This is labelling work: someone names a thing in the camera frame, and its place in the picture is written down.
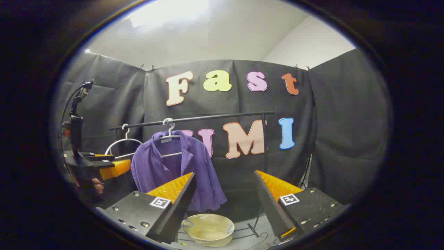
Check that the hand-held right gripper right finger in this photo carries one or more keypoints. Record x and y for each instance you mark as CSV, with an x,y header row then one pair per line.
x,y
270,205

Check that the black clothes rack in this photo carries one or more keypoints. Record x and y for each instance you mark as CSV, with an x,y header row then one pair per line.
x,y
215,117

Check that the purple shirt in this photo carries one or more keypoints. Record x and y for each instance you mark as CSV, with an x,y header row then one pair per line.
x,y
152,170

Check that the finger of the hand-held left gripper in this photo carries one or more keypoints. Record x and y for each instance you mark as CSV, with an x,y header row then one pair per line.
x,y
116,169
100,158

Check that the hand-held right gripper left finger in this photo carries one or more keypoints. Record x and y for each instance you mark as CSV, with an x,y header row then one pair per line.
x,y
180,208

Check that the black backdrop stand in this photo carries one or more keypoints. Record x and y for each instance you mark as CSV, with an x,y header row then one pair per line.
x,y
306,173

